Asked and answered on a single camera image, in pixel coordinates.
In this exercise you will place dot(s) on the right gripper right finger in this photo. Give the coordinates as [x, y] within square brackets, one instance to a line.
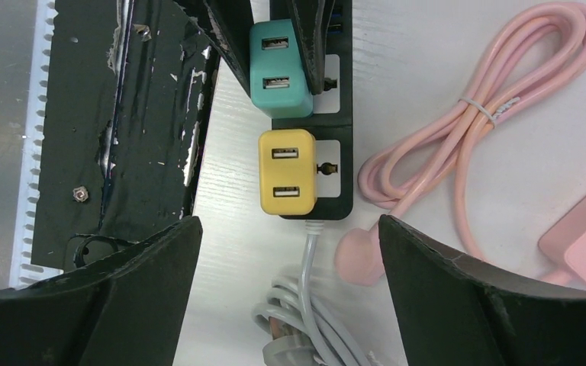
[453, 309]

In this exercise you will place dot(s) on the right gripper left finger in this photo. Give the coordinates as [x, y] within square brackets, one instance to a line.
[125, 309]

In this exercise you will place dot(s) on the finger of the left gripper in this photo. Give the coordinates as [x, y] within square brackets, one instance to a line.
[313, 40]
[227, 24]

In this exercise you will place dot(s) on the teal adapter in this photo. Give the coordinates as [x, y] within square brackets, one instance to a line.
[278, 85]

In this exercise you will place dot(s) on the black power strip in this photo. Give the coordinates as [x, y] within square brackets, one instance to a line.
[331, 124]

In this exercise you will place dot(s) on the yellow adapter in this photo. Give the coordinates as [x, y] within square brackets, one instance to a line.
[287, 172]

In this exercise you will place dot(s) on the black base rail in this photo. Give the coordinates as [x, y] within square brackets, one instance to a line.
[112, 146]

